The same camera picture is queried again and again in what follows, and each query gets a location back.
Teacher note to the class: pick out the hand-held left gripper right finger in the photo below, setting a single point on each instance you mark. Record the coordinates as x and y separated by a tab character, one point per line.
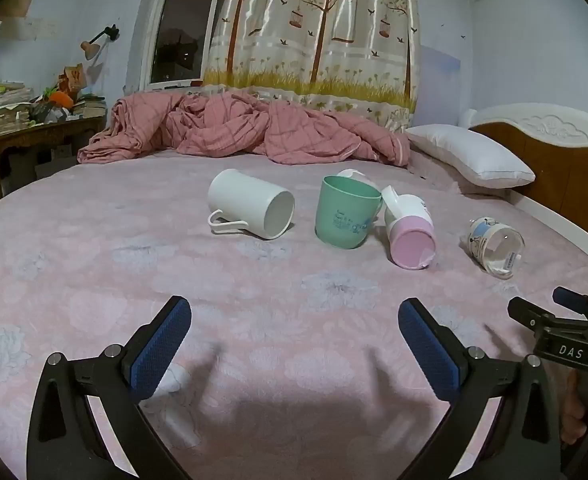
429	350

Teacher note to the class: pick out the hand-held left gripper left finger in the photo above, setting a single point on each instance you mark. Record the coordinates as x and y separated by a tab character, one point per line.
161	345

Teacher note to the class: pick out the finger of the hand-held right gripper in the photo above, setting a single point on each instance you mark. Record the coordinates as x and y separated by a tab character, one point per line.
529	311
574	298

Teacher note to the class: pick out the clear printed cup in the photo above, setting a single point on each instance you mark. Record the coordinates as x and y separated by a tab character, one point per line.
494	247

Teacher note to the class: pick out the pink and white cup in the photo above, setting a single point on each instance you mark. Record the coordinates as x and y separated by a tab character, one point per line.
411	240

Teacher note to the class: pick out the green cup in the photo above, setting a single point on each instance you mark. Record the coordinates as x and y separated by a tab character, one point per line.
344	215

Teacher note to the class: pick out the small white cup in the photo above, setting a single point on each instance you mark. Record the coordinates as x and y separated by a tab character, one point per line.
356	176

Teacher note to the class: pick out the person's right hand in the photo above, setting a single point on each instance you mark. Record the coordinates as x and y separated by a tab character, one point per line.
571	405

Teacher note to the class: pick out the pink floral bed sheet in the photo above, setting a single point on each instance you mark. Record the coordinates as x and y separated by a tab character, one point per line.
124	270

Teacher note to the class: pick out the white and wooden headboard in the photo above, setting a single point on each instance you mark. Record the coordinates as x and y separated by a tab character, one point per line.
564	165

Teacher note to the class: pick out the white pillow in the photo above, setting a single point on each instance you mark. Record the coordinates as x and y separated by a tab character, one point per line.
469	155

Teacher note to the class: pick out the pink checked blanket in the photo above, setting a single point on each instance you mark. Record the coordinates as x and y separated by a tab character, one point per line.
234	127

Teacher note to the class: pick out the wooden desk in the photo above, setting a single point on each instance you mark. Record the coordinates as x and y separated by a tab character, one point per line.
39	132

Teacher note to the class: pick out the stack of books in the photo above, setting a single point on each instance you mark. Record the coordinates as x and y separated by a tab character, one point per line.
91	106

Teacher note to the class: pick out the orange toy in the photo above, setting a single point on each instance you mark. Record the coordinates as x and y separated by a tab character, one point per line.
60	99

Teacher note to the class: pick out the stack of papers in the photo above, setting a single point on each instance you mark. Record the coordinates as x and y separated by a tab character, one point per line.
6	107

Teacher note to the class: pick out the window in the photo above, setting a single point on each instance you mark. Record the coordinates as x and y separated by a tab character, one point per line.
184	25

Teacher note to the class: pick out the tree print curtain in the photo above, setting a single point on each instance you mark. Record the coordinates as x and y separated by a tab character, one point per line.
324	30

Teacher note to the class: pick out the wall lamp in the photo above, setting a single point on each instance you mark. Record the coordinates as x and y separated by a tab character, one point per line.
91	47

